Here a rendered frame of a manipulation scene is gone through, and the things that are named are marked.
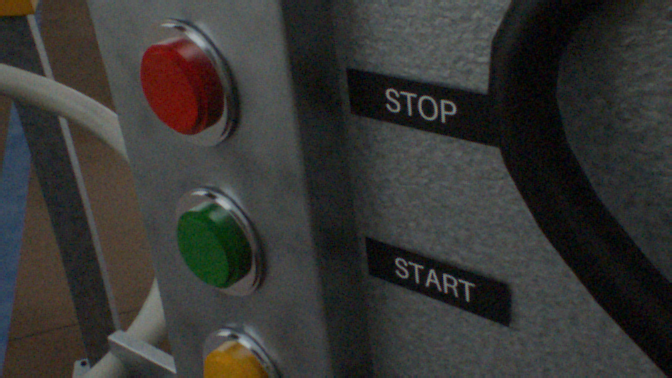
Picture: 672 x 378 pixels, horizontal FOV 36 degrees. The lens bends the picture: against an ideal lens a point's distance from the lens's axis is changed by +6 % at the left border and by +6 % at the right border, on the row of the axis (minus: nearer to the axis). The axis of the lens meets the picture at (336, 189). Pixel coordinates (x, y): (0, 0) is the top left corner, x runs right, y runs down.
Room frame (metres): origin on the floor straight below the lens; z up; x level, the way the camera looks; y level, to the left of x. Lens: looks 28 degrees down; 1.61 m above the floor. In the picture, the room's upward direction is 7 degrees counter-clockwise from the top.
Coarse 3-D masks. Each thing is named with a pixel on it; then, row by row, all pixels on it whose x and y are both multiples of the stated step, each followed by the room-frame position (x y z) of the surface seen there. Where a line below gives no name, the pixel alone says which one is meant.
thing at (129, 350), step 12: (120, 336) 0.65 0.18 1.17; (120, 348) 0.64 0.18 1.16; (132, 348) 0.63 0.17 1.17; (144, 348) 0.63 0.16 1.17; (156, 348) 0.63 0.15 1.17; (132, 360) 0.63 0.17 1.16; (144, 360) 0.62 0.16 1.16; (156, 360) 0.61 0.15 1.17; (168, 360) 0.61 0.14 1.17; (132, 372) 0.63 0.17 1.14; (144, 372) 0.62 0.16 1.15; (156, 372) 0.61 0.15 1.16; (168, 372) 0.60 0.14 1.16
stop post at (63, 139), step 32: (0, 0) 2.12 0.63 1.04; (32, 0) 2.14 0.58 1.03; (0, 32) 2.13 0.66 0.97; (32, 32) 2.14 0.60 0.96; (32, 64) 2.14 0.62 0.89; (32, 128) 2.13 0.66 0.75; (64, 128) 2.17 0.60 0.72; (32, 160) 2.13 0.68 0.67; (64, 160) 2.14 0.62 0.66; (64, 192) 2.14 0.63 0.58; (64, 224) 2.13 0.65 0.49; (64, 256) 2.13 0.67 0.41; (96, 256) 2.14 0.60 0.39; (96, 288) 2.14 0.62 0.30; (96, 320) 2.14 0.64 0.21; (96, 352) 2.13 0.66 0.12
